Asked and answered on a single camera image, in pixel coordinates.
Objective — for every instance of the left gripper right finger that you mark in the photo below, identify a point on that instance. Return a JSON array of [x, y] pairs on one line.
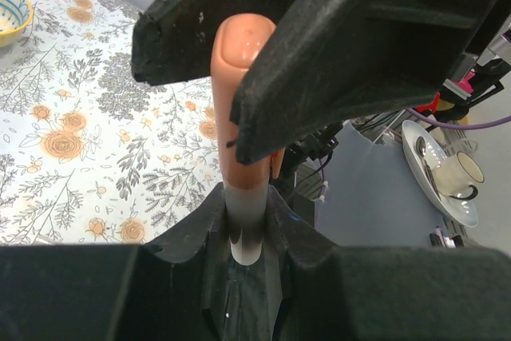
[[360, 293]]

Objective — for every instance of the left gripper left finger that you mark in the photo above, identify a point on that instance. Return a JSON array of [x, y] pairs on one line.
[[154, 291]]

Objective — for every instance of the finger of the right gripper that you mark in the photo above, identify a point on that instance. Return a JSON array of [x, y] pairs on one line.
[[329, 60], [173, 39]]

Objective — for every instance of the grey orange marker pen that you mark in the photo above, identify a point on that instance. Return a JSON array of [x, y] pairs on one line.
[[245, 212]]

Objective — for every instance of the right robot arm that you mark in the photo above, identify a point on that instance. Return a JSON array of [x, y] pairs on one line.
[[311, 157]]

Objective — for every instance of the floral tablecloth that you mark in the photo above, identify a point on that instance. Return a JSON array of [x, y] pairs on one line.
[[87, 154]]

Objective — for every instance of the yellow patterned bowl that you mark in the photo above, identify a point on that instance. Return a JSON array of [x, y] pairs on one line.
[[16, 15]]

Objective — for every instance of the white saucer with cup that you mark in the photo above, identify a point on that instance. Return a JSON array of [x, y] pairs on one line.
[[451, 183]]

